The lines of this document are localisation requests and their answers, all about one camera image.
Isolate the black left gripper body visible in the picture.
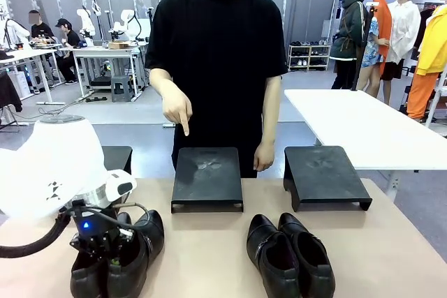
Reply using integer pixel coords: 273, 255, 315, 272
71, 198, 122, 244

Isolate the person's right forearm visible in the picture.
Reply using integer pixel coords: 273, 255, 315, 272
149, 66, 175, 95

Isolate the person's left forearm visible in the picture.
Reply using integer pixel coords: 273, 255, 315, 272
260, 75, 283, 147

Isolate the black shoe stand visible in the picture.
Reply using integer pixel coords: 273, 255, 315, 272
170, 147, 244, 214
100, 145, 134, 175
283, 145, 374, 213

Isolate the seated person with black cap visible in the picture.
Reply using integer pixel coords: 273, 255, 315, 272
54, 17, 83, 86

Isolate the person's black T-shirt torso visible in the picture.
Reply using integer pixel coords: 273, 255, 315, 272
144, 0, 289, 179

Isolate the seated person in black shirt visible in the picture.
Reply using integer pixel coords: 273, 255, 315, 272
27, 10, 57, 41

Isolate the person's right hand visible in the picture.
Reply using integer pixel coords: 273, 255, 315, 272
161, 81, 193, 137

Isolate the person's left hand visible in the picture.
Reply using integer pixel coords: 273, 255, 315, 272
254, 142, 277, 173

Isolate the grey plastic stool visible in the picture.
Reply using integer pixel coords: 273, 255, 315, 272
111, 75, 135, 103

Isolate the black hanging garment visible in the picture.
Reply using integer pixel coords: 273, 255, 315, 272
0, 69, 24, 114

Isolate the white background desk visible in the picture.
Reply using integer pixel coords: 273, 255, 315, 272
0, 47, 66, 105
68, 43, 149, 102

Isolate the white shoe rack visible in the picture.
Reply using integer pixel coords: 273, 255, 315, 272
287, 43, 332, 72

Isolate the white side table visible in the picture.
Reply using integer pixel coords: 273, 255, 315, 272
284, 88, 447, 204

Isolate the mannequin in dark green hoodie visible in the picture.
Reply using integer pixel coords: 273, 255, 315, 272
329, 0, 372, 90

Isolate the mannequin in orange with cap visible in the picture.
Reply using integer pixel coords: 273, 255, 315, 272
356, 0, 396, 100

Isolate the mannequin in white shirt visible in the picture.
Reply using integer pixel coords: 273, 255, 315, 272
379, 0, 422, 106

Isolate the mannequin in yellow jacket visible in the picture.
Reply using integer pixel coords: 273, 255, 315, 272
406, 3, 447, 121

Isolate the thin grey gripper cable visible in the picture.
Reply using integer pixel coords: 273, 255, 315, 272
111, 201, 152, 216

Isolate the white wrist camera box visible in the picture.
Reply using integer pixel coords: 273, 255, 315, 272
104, 169, 138, 204

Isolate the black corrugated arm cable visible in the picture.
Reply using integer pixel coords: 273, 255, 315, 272
0, 207, 75, 259

